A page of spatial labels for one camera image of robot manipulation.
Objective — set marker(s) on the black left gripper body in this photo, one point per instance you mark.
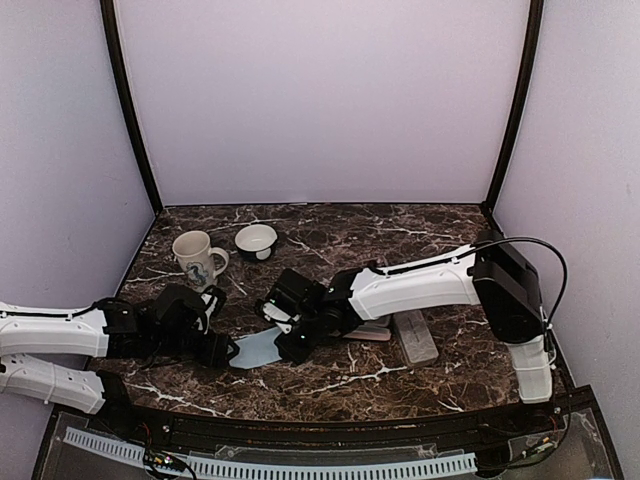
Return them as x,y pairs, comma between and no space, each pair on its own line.
212,356

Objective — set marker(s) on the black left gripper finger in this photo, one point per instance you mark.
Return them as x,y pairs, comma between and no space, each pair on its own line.
234,361
232,346

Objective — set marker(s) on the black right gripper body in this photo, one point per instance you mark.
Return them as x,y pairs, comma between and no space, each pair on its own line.
313,335

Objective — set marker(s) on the pink glasses case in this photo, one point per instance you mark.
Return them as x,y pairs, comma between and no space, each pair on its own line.
374,333

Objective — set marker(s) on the grey case teal lining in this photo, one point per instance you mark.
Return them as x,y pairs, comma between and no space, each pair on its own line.
414,337

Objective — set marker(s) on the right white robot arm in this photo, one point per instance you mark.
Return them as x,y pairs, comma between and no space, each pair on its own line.
490,272

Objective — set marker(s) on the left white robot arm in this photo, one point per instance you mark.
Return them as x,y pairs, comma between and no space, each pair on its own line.
176,323

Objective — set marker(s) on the clear purple lens sunglasses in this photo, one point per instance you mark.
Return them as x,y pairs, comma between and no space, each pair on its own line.
378,263

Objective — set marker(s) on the beige ceramic mug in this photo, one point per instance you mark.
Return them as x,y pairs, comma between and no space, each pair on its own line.
201,262

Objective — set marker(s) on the white bowl dark exterior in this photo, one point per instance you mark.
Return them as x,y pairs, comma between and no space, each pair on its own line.
256,243

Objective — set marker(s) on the small circuit board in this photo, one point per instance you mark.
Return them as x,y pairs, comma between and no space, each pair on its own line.
161,460

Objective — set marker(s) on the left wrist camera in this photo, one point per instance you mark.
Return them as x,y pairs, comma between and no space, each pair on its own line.
213,300

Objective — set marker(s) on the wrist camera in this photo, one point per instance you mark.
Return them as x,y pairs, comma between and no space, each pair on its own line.
269,312
213,300

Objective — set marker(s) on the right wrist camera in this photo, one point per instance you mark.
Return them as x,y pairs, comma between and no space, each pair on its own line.
269,312

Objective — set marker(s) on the black front table rail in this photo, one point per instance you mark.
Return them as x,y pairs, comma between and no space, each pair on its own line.
483,427

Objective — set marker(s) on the white slotted cable duct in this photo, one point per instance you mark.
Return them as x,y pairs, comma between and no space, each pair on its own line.
271,467

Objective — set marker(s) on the black frame left post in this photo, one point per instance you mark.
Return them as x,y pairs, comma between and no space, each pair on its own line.
126,101

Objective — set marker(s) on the black frame post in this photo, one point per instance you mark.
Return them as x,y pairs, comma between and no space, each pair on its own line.
126,101
526,66

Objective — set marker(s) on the black frame right post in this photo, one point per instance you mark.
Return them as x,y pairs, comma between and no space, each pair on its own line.
526,66

